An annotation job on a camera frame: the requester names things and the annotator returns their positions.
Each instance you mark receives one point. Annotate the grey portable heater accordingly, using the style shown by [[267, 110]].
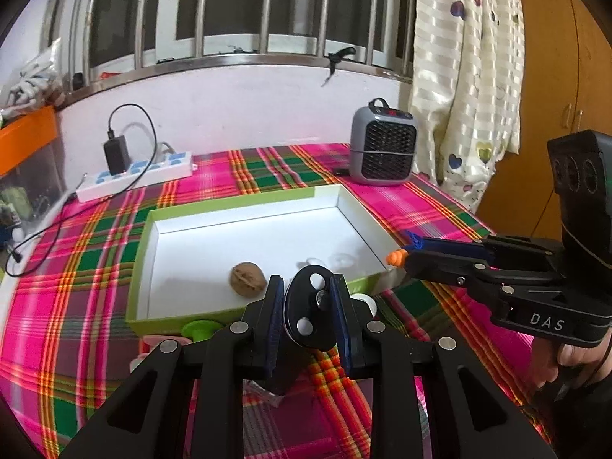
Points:
[[382, 143]]

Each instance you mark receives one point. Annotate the pink plaid tablecloth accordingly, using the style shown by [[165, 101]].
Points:
[[81, 296]]

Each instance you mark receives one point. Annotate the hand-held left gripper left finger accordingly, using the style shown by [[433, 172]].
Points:
[[275, 325]]

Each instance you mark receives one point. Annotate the green mushroom-shaped suction cup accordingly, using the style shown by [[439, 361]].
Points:
[[201, 330]]

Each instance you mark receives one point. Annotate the wooden wardrobe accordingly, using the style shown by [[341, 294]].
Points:
[[564, 57]]

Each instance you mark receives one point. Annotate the person's right hand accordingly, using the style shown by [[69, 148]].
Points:
[[569, 356]]

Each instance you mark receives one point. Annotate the pink plastic clip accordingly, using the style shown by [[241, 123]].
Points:
[[153, 343]]

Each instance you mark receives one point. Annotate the blue toy with orange tip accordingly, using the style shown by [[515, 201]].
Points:
[[399, 256]]

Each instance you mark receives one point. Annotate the clear round plastic cap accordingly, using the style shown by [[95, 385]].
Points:
[[311, 264], [344, 260]]

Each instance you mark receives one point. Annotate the pile of white gloves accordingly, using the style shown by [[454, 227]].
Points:
[[36, 81]]

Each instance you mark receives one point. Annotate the black charger plug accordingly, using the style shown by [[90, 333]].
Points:
[[116, 153]]

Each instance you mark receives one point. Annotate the black metal gadget with holes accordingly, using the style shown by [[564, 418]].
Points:
[[308, 306]]

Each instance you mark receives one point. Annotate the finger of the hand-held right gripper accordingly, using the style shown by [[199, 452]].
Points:
[[444, 267], [454, 245]]

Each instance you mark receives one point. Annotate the metal window bars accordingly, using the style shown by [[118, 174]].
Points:
[[267, 55]]

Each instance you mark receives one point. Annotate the brown walnut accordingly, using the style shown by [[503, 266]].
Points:
[[247, 280]]

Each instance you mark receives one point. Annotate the cream curtain with hearts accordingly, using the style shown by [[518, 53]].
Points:
[[459, 81]]

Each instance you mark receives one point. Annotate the white power strip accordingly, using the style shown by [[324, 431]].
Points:
[[143, 174]]

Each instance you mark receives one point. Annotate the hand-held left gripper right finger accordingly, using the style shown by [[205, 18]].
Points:
[[342, 325]]

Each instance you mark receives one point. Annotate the clear plastic storage bin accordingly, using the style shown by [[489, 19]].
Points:
[[28, 191]]

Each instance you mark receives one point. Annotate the small black device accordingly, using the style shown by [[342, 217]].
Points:
[[77, 81]]

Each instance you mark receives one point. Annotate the green cardboard box white inside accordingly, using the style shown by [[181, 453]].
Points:
[[248, 239]]

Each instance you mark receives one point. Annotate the white bottle cap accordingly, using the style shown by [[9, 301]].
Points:
[[366, 303]]

